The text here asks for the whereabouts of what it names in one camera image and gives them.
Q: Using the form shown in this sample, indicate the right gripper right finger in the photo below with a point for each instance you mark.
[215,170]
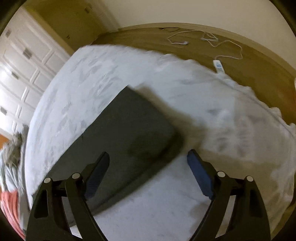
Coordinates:
[249,220]

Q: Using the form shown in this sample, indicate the white power strip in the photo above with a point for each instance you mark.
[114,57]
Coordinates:
[218,66]

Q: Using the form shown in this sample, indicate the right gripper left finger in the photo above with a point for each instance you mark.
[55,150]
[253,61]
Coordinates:
[48,220]

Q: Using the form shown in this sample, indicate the crumpled grey garment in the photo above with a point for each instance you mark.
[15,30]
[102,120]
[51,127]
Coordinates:
[12,150]

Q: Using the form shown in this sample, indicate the coral pink blanket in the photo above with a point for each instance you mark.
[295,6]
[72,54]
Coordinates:
[10,208]

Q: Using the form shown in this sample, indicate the white wardrobe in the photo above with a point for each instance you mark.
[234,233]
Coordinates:
[30,58]

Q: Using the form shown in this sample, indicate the grey duvet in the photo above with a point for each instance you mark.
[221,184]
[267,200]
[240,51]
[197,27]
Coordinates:
[13,173]

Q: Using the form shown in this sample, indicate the dark grey sweatpants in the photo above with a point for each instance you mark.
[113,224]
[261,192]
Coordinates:
[71,130]

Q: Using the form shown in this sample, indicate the grey butterfly bed sheet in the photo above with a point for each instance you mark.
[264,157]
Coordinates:
[223,121]

